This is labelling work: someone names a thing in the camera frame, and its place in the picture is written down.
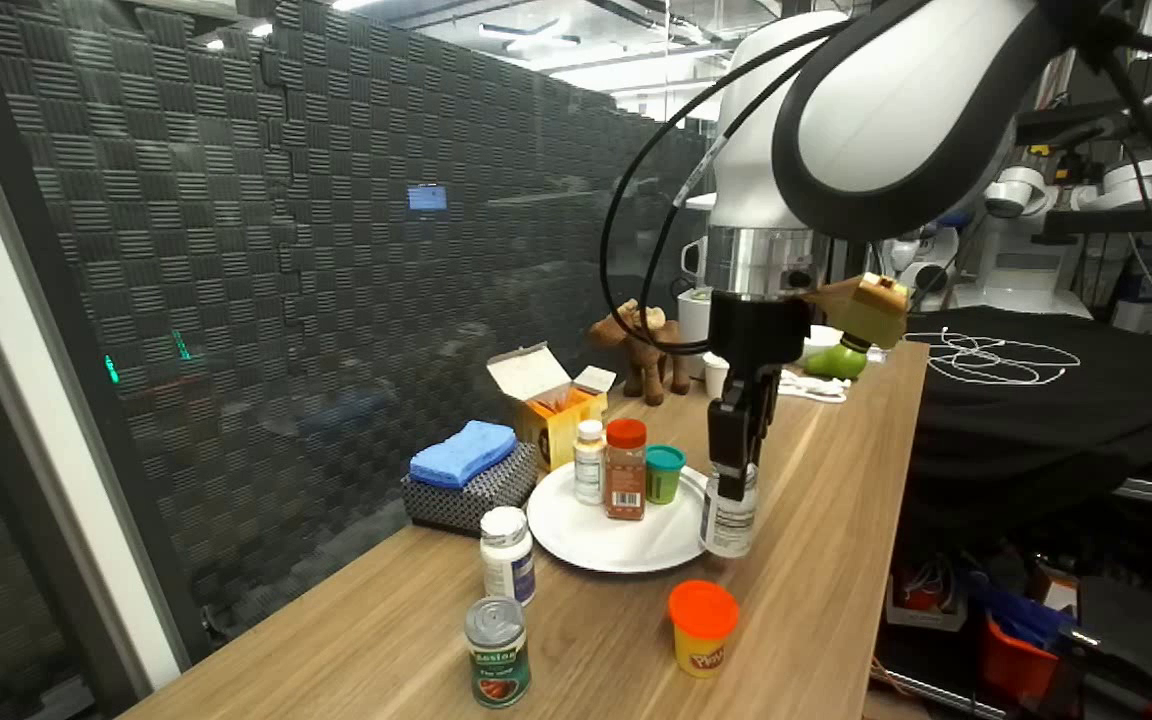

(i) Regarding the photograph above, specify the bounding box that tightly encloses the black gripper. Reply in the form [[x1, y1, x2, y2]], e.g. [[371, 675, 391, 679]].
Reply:
[[710, 291, 816, 506]]

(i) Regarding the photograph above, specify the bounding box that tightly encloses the teal lid dough tub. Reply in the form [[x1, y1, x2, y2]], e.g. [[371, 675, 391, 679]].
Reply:
[[639, 441, 692, 507]]

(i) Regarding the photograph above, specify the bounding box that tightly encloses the white pill bottle grey label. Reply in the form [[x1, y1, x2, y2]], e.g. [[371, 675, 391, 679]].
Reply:
[[701, 457, 765, 565]]

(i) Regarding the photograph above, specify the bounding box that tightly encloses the orange cap spice bottle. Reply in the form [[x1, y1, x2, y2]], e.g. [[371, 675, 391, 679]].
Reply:
[[601, 417, 652, 523]]

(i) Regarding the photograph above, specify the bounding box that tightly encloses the small stained white bottle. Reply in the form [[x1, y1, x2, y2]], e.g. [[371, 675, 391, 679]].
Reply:
[[567, 417, 607, 511]]

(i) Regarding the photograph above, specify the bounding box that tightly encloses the white round plate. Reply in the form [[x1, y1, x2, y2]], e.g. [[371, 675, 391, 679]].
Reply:
[[523, 457, 730, 579]]

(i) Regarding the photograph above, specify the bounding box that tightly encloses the white crumpled wrapper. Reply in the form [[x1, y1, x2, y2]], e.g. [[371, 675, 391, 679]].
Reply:
[[772, 366, 858, 408]]

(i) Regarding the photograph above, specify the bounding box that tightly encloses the green toy avocado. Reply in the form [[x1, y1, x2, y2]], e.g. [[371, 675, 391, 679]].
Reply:
[[795, 342, 872, 385]]

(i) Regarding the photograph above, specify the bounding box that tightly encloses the brown moose plush toy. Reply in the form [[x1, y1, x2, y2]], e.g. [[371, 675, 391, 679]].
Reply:
[[585, 297, 687, 408]]

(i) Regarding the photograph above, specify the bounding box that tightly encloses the open yellow cardboard box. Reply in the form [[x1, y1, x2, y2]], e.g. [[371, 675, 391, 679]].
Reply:
[[479, 342, 619, 475]]

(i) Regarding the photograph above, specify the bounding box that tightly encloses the orange lid yellow dough tub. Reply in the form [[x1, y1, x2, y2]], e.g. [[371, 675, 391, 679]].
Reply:
[[665, 575, 744, 679]]

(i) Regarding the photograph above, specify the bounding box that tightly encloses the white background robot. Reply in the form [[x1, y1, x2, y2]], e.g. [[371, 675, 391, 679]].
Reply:
[[872, 195, 1009, 304]]

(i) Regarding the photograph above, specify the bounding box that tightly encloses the white pill bottle blue label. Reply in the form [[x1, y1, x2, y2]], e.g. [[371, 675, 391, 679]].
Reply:
[[475, 506, 542, 613]]

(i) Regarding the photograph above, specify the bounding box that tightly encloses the blue sponge cloth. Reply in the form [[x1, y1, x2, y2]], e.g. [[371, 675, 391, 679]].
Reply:
[[403, 417, 521, 494]]

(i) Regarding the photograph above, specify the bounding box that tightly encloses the grey foam block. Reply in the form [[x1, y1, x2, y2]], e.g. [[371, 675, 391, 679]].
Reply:
[[398, 441, 548, 541]]

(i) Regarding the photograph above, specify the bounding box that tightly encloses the tin food can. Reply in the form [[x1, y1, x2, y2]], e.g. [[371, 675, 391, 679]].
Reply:
[[462, 594, 537, 711]]

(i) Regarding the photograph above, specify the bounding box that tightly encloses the red storage bin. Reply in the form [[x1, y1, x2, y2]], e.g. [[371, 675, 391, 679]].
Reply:
[[975, 613, 1070, 711]]

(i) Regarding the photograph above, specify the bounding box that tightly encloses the black table cloth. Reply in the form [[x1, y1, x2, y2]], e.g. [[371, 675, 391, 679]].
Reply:
[[853, 297, 1152, 483]]

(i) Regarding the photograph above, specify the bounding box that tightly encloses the olive brown wrist camera box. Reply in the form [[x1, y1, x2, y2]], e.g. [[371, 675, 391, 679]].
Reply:
[[808, 273, 918, 354]]

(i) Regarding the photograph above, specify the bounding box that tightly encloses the white coiled cable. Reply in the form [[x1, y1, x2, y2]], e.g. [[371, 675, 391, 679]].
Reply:
[[900, 325, 1089, 391]]

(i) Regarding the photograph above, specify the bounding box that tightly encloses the long black arm cable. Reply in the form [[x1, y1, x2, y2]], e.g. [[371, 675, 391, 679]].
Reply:
[[1070, 0, 1152, 216]]

